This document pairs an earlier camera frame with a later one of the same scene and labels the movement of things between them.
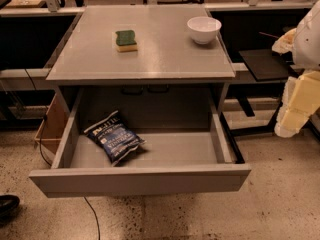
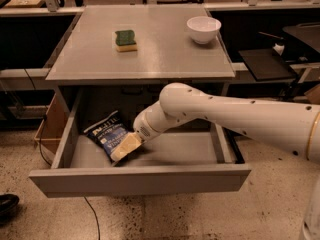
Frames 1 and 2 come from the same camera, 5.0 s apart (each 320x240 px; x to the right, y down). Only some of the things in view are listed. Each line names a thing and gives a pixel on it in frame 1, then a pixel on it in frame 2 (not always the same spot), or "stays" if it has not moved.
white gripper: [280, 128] -> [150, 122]
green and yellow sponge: [125, 41] stays
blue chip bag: [116, 138] stays
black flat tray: [265, 64] stays
